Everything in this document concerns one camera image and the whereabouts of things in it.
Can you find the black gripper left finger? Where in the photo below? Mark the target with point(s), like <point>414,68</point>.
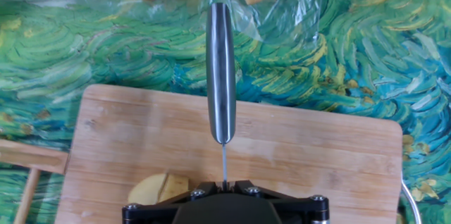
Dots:
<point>155,210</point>

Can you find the bamboo cutting board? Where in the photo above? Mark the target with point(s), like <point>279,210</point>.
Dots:
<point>299,153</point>

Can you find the cut potato slice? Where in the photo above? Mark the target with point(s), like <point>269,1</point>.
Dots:
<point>174,185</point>

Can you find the half potato with skin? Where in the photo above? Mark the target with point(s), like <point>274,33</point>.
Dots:
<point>146,190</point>

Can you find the steel cleaver knife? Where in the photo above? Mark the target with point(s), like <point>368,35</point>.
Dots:
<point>221,76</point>

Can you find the painted landscape tablecloth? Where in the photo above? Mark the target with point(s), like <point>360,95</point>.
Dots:
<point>370,58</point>

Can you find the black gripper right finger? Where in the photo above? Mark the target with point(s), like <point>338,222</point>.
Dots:
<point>299,211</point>

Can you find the wooden peg dish rack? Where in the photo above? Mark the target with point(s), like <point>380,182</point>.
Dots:
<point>35,157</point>

